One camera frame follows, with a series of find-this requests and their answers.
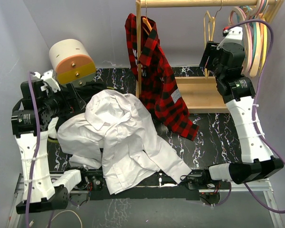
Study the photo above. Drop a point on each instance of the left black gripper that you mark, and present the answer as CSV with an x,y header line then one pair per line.
x,y
66,108

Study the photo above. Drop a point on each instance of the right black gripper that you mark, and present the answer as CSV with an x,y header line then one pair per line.
x,y
210,51

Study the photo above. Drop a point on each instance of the thin natural wooden hanger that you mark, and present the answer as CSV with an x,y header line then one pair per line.
x,y
209,26

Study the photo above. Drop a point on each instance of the white button-up shirt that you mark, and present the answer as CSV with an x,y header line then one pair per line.
x,y
116,133

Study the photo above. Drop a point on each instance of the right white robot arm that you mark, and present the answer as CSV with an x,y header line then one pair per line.
x,y
257,159

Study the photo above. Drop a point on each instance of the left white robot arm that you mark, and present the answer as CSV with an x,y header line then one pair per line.
x,y
31,133

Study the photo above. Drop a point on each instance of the natural wide wooden hanger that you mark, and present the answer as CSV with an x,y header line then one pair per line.
x,y
257,54

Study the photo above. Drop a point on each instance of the yellow wooden hanger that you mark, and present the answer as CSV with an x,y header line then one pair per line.
x,y
263,47

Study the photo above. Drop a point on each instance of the red black plaid shirt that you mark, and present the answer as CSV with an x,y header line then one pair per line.
x,y
160,93

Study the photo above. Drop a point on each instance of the teal wooden hanger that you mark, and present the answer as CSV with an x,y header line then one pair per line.
x,y
253,47

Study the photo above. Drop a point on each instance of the orange wooden hanger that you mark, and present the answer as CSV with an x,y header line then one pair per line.
x,y
146,22

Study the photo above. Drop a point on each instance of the black garment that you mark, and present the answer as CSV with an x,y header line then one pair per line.
x,y
86,92

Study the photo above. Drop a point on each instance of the cream cylinder with coloured lid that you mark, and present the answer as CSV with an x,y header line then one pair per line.
x,y
72,63

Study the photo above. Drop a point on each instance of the olive green laundry basket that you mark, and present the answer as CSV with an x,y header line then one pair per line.
x,y
52,140

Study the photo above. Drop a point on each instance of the wooden clothes rack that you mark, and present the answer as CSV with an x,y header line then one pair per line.
x,y
200,94

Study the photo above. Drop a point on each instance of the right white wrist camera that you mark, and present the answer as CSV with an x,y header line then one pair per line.
x,y
231,35

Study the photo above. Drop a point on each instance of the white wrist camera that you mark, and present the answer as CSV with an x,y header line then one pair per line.
x,y
231,35
49,78

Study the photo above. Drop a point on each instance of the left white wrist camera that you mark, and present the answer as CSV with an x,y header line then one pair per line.
x,y
49,78

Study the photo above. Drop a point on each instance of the aluminium table frame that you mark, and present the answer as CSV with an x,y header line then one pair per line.
x,y
14,217

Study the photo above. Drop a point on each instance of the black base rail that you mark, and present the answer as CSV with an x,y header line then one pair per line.
x,y
195,186

